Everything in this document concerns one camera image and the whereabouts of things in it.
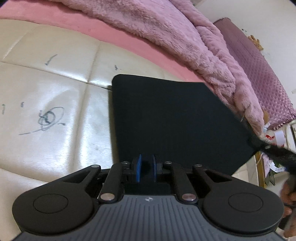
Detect wooden bedside table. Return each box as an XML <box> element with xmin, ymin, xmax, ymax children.
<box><xmin>255</xmin><ymin>152</ymin><xmax>267</xmax><ymax>188</ymax></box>

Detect person's right hand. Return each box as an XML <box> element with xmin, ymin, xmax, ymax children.
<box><xmin>280</xmin><ymin>179</ymin><xmax>295</xmax><ymax>238</ymax></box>

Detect black pants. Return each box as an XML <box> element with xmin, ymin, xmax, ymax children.
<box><xmin>111</xmin><ymin>74</ymin><xmax>262</xmax><ymax>197</ymax></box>

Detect purple quilted pillow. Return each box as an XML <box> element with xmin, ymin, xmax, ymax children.
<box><xmin>214</xmin><ymin>18</ymin><xmax>295</xmax><ymax>129</ymax></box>

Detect fluffy mauve blanket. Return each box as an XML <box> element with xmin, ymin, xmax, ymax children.
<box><xmin>46</xmin><ymin>0</ymin><xmax>266</xmax><ymax>137</ymax></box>

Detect cream leather mattress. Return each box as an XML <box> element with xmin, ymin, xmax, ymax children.
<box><xmin>1</xmin><ymin>19</ymin><xmax>209</xmax><ymax>240</ymax></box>

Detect cluttered bedside items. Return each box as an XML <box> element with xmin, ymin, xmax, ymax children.
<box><xmin>260</xmin><ymin>120</ymin><xmax>295</xmax><ymax>186</ymax></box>

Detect pink bed sheet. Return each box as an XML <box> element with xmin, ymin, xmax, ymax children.
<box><xmin>1</xmin><ymin>1</ymin><xmax>204</xmax><ymax>82</ymax></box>

